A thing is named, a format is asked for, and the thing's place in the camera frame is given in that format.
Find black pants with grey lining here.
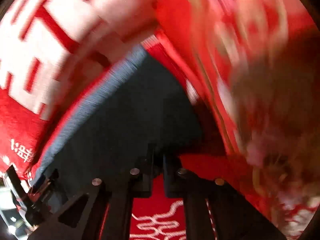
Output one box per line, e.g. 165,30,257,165
34,46,204,196

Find red sofa seat cover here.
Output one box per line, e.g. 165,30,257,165
49,95,251,239

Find red sofa back cushion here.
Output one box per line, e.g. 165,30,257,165
1,0,251,171

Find red and white sofa pillow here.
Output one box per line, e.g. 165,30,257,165
187,0,319,239

